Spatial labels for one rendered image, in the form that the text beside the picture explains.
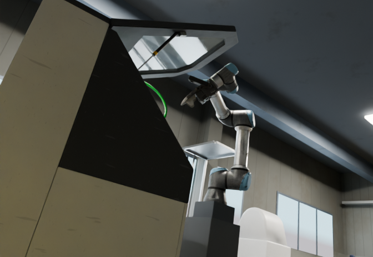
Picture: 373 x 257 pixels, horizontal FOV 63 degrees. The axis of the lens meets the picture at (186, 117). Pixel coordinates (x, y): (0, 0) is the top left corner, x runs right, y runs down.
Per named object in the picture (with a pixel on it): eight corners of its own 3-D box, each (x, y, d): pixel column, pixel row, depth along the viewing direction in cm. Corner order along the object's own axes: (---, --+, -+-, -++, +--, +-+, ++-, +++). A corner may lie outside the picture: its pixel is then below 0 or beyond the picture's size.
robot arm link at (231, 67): (240, 75, 169) (237, 65, 162) (225, 87, 168) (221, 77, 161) (232, 69, 174) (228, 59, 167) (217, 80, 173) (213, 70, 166)
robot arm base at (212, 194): (215, 207, 199) (217, 192, 203) (231, 207, 188) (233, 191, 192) (198, 201, 192) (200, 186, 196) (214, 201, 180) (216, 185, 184)
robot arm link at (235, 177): (228, 191, 197) (235, 114, 216) (251, 193, 191) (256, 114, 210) (223, 187, 187) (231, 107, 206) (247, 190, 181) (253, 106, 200)
